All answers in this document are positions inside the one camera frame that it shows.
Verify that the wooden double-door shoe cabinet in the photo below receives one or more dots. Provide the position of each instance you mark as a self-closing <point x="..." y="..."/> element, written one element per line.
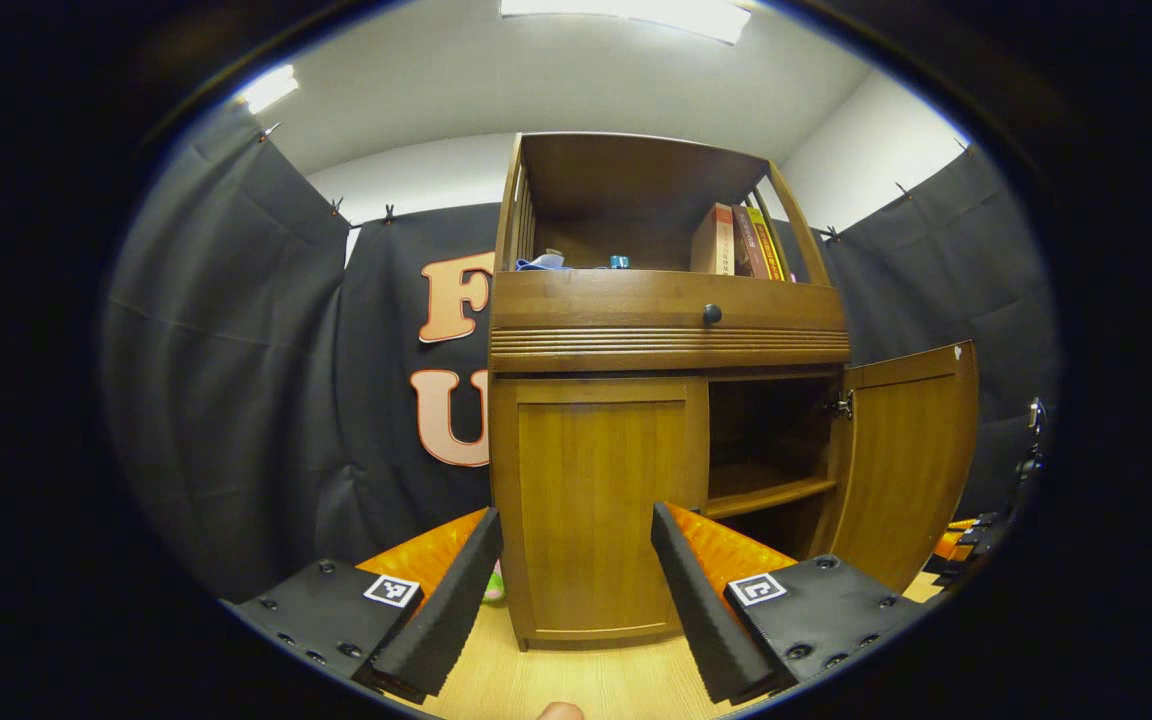
<point x="616" y="300"/>

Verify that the metal door hinge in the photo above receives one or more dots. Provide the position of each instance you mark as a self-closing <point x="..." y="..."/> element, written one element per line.
<point x="842" y="405"/>

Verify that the ceiling light panel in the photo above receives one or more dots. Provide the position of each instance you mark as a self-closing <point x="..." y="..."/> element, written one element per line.
<point x="268" y="88"/>

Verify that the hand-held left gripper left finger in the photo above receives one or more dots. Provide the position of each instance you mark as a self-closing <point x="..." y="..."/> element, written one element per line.
<point x="451" y="600"/>

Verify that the yellow and red book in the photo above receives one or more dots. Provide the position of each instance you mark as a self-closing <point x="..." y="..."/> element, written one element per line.
<point x="768" y="250"/>

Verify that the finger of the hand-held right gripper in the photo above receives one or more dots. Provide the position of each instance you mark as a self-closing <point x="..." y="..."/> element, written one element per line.
<point x="966" y="545"/>

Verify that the blue cloth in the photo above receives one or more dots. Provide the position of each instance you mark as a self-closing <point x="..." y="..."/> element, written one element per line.
<point x="541" y="263"/>

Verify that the tan book with red band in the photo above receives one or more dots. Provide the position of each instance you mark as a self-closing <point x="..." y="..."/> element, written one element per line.
<point x="711" y="242"/>

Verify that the small green pink object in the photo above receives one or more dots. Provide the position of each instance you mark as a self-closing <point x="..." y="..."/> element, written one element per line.
<point x="494" y="585"/>

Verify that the wooden inner shelf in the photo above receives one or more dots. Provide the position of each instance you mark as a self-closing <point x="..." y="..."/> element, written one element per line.
<point x="766" y="495"/>

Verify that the wooden cabinet door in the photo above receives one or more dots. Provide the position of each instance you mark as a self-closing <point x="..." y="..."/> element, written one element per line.
<point x="906" y="460"/>
<point x="596" y="480"/>

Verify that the black backdrop cloth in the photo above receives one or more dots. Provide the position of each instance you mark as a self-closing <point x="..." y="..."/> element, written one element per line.
<point x="236" y="400"/>

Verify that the dark brown book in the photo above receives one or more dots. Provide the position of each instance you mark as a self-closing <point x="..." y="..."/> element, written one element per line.
<point x="748" y="245"/>

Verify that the black drawer knob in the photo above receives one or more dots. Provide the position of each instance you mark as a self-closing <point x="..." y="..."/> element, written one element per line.
<point x="712" y="314"/>

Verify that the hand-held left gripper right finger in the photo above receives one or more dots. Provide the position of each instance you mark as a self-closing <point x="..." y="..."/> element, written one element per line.
<point x="696" y="600"/>

